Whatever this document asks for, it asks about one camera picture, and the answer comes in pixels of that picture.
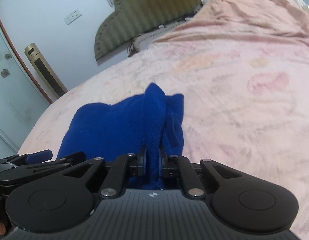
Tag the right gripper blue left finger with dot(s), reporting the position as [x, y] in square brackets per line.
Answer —
[141, 161]

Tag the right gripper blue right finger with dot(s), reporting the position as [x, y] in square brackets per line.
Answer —
[163, 162]

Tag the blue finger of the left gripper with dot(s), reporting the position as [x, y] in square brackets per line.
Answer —
[39, 157]

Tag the blue beaded sweater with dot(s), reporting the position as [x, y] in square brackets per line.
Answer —
[151, 119]

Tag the white glass wardrobe door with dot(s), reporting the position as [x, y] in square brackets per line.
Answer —
[21, 102]

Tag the gold tower fan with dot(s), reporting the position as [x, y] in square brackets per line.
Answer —
[44, 70]

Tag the pink floral bed sheet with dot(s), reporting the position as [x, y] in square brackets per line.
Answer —
[246, 91]

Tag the beige embroidered pillow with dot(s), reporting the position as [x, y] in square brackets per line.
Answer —
[142, 41]

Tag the olive green upholstered headboard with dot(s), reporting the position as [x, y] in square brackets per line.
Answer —
[133, 17]

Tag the peach blanket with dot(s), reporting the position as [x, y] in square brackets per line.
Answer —
[257, 12]

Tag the white wall socket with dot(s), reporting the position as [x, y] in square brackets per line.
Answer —
[72, 16]

